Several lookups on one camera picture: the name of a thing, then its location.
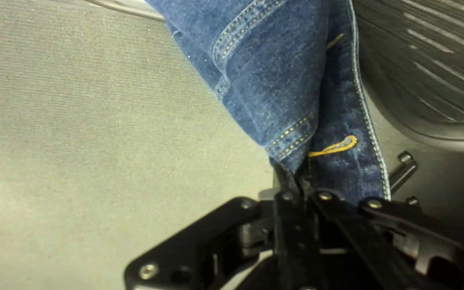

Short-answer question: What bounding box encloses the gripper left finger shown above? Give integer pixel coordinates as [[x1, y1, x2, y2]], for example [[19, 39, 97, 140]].
[[124, 164, 318, 290]]

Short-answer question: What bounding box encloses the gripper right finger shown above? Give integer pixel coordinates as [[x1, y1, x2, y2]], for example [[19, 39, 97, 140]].
[[305, 158, 464, 290]]

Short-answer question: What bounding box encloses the blue denim jacket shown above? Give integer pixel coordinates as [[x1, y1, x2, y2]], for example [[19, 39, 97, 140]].
[[145, 0, 392, 207]]

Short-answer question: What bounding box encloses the black mesh office chair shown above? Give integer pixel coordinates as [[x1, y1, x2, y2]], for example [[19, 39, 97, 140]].
[[351, 0, 464, 207]]

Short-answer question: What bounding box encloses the grey curved bar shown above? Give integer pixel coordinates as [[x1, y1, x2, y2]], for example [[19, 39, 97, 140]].
[[85, 0, 165, 22]]

